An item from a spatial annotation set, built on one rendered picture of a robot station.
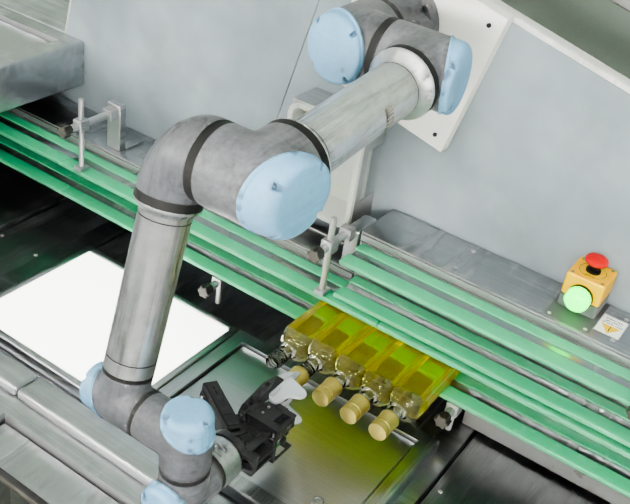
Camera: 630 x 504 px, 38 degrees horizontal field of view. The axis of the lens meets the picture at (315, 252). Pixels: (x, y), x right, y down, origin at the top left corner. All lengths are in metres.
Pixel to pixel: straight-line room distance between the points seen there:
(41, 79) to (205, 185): 1.10
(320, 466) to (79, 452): 0.42
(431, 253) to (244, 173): 0.67
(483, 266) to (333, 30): 0.53
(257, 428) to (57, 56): 1.08
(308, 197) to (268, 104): 0.80
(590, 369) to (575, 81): 0.47
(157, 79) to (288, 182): 1.06
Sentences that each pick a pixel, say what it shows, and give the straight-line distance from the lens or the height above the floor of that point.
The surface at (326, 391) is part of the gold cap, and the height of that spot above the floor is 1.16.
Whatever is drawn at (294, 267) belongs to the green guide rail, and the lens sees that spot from 1.81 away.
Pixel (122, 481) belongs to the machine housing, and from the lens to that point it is 1.62.
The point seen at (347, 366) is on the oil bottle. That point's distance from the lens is 1.61.
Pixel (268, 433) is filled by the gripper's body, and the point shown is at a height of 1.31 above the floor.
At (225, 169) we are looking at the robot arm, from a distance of 1.13.
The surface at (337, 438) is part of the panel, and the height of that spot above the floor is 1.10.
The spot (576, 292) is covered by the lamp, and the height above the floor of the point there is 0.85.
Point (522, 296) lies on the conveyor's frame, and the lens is 1.66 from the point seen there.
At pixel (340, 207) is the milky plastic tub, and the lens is 1.85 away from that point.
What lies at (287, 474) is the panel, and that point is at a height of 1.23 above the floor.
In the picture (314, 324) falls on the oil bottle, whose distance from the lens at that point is 1.69.
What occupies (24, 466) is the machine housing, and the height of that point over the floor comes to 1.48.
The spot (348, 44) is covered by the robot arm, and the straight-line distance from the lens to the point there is 1.46.
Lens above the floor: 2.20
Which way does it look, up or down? 47 degrees down
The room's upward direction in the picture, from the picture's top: 125 degrees counter-clockwise
